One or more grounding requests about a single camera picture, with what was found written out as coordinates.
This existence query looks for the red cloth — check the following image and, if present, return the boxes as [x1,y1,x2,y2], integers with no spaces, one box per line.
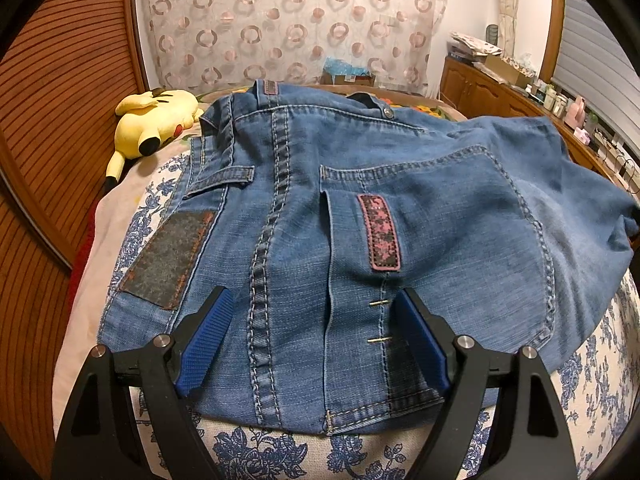
[65,205,101,301]

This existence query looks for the cream blanket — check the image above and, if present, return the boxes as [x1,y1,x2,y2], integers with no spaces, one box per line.
[52,157,191,461]

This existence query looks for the blue denim pants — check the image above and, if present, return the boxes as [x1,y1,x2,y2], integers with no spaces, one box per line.
[100,79,640,433]

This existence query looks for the small cardboard box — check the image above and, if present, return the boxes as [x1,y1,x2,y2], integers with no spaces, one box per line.
[320,71,376,87]

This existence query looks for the wooden window frame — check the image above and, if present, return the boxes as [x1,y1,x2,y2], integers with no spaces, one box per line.
[540,0,566,81]

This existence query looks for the circle patterned sheer curtain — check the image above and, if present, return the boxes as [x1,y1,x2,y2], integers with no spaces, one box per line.
[142,0,448,98]

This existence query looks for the yellow plush toy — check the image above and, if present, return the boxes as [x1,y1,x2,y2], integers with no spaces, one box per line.
[104,88,205,183]

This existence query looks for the colourful flower blanket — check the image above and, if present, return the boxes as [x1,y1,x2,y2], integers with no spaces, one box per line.
[192,87,466,121]

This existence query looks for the row of small bottles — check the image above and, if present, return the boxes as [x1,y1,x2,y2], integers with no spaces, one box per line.
[525,80,568,116]

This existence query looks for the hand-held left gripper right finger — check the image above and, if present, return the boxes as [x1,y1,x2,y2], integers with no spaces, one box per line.
[395,287,593,480]

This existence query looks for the stack of patterned papers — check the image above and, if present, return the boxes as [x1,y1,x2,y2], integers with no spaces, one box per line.
[450,31,503,58]

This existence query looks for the wooden sideboard cabinet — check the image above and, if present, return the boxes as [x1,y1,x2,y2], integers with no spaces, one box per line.
[440,55,640,196]

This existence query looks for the open cardboard box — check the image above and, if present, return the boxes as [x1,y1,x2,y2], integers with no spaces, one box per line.
[482,54,533,88]

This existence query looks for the blue floral bedsheet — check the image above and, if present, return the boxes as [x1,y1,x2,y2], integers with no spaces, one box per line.
[97,152,640,480]

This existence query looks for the pink bottle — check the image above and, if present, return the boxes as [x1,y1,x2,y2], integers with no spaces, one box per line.
[564,96,588,128]

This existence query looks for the cream lace curtain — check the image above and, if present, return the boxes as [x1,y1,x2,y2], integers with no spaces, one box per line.
[495,0,521,56]

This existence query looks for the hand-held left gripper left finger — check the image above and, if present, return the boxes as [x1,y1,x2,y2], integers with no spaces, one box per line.
[50,286,236,480]

